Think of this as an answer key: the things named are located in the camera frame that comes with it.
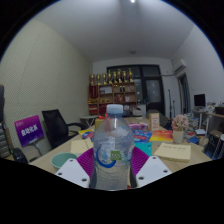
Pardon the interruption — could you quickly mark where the pink tissue packet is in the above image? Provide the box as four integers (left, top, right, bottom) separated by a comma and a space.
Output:
128, 122, 149, 131

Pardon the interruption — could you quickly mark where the wooden shelf unit with trophies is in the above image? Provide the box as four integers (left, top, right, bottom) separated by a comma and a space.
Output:
87, 68, 138, 117

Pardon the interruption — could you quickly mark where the grey striped chair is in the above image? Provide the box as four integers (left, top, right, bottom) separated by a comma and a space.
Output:
0, 123, 11, 159

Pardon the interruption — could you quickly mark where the black bag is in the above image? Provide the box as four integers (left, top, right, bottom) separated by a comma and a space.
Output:
9, 147, 29, 164

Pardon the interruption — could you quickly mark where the beige notebook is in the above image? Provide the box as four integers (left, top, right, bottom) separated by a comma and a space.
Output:
69, 138, 95, 155

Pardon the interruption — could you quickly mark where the dark framed glass door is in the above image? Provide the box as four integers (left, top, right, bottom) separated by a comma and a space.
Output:
106, 64, 166, 116

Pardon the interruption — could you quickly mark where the purple sign board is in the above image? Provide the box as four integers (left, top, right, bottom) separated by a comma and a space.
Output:
13, 114, 45, 148

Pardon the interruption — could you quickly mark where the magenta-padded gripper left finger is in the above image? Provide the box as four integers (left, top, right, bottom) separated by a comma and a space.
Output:
54, 147, 96, 189

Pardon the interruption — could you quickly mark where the white wall air conditioner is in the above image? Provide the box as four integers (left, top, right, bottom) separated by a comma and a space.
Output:
171, 58, 187, 75

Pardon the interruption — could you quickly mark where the wooden side desk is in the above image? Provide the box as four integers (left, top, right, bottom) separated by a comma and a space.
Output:
199, 111, 224, 134

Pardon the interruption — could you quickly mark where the black office chair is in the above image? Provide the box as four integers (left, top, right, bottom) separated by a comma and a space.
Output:
41, 108, 87, 149

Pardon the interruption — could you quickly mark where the black suitcase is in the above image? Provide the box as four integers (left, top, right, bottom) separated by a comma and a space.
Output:
0, 84, 5, 123

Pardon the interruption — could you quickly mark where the blue red book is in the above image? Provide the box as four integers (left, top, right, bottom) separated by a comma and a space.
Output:
133, 129, 153, 143

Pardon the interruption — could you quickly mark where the yellow gift box red ribbon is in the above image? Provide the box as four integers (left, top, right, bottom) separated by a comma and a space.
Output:
94, 115, 106, 131

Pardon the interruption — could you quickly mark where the clear plastic water bottle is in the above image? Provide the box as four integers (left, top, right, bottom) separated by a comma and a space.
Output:
92, 103, 136, 191

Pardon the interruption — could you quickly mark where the pink flower plant in pot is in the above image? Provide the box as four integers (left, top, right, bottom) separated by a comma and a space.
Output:
171, 114, 190, 145

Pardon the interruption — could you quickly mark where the small orange white carton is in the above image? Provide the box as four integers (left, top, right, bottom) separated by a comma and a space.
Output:
148, 112, 161, 132

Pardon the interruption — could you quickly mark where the orange book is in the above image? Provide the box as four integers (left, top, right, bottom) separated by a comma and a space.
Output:
148, 129, 174, 143

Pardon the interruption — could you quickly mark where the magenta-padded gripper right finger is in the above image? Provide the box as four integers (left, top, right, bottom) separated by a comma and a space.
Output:
128, 146, 173, 189

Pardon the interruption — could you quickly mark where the teal book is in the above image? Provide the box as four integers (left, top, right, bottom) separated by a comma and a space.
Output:
133, 141, 153, 157

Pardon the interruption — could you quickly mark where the black computer monitor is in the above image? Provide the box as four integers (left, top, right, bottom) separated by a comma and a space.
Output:
193, 93, 207, 108

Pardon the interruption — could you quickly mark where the pale green cup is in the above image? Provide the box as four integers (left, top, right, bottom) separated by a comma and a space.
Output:
50, 152, 79, 173

